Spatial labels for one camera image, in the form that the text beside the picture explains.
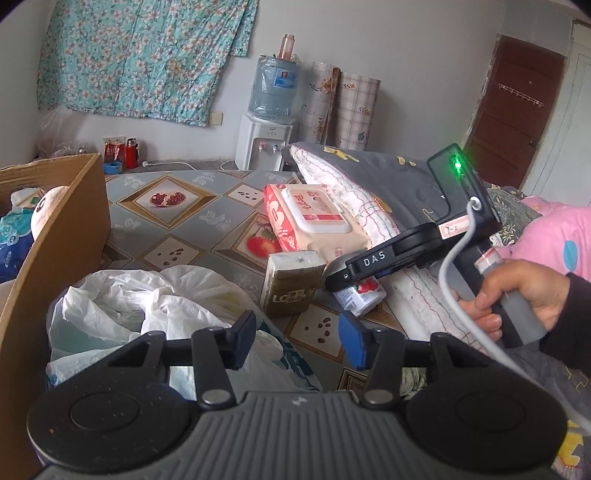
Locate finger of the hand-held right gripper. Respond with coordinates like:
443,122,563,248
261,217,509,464
375,264,419,280

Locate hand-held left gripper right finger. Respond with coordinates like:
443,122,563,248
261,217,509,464
338,311,483,409

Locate cardboard box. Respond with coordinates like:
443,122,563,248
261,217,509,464
0,152,112,480

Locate pink blanket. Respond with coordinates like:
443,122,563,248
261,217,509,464
501,196,591,278

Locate white power cable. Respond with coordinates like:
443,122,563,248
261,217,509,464
143,158,241,172

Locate grey printed bedsheet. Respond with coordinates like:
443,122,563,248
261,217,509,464
480,342,591,480

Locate blue water jug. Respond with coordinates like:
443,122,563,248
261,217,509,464
248,54,301,124

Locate checked wallpaper roll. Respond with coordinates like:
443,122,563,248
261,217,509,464
333,73,382,152

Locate white and blue tissue pack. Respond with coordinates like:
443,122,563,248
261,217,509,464
0,210,37,283

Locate white round plush toy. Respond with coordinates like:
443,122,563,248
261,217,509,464
31,185,70,241

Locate brown tissue pack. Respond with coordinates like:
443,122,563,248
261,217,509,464
262,250,326,317

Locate pink wet wipes pack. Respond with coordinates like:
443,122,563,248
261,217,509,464
263,183,372,261

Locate white hook rack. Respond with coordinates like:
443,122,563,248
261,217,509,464
498,83,548,106

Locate white plastic bag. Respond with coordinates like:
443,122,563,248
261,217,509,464
45,265,324,402

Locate person's right forearm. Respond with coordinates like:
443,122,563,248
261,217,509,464
538,272,591,374

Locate brown wooden door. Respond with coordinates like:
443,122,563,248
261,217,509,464
463,34,566,190

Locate white water dispenser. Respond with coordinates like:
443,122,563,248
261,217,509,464
235,114,294,171

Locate clear plastic bag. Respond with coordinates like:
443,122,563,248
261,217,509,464
39,107,88,158

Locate grey floral bedding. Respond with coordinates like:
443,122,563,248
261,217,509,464
485,187,536,245

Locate person's right hand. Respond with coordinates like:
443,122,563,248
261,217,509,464
457,258,573,342

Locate red snack packet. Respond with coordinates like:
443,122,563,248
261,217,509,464
102,135,126,163

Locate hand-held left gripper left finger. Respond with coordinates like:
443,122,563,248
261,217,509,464
107,310,257,411

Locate teal floral wall cloth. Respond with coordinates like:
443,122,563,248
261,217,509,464
37,0,259,126

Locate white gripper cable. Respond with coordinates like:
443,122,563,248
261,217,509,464
436,196,591,437

